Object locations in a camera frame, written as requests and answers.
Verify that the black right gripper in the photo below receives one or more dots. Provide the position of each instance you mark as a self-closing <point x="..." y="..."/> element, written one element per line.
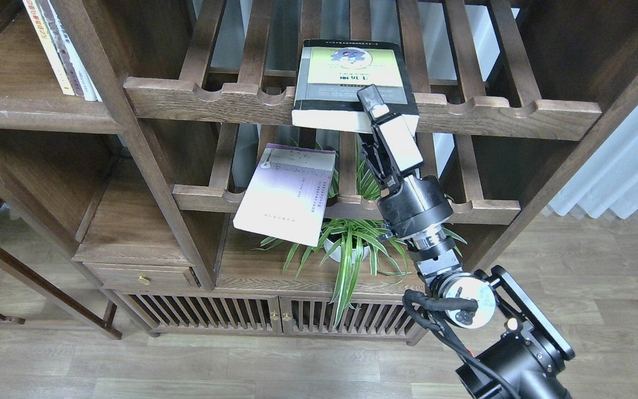
<point x="391" y="152"/>

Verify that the green and black thick book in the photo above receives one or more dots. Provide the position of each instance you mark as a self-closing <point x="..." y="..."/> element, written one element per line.
<point x="331" y="72"/>

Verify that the colourful 300 paperback book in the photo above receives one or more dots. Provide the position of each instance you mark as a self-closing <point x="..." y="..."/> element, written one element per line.
<point x="49" y="48"/>

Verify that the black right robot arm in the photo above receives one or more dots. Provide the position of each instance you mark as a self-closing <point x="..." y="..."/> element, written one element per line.
<point x="525" y="361"/>

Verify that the wooden furniture at left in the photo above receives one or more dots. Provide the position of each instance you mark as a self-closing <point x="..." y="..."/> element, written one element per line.
<point x="29" y="301"/>

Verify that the lavender white paperback book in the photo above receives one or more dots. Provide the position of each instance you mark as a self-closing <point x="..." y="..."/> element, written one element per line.
<point x="287" y="194"/>

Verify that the spider plant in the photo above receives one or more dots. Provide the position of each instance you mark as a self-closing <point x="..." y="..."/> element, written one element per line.
<point x="388" y="258"/>

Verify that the white plant pot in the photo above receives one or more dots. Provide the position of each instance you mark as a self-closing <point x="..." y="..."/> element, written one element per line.
<point x="334" y="248"/>

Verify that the white upright book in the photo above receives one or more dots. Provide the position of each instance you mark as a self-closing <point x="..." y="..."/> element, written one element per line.
<point x="88" y="88"/>
<point x="96" y="92"/>

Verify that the brass drawer knob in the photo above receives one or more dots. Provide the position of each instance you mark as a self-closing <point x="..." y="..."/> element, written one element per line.
<point x="144" y="280"/>

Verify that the dark wooden bookshelf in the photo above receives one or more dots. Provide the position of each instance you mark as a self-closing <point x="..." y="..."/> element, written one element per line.
<point x="141" y="182"/>

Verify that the white curtain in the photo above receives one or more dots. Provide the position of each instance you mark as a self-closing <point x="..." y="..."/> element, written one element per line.
<point x="607" y="184"/>

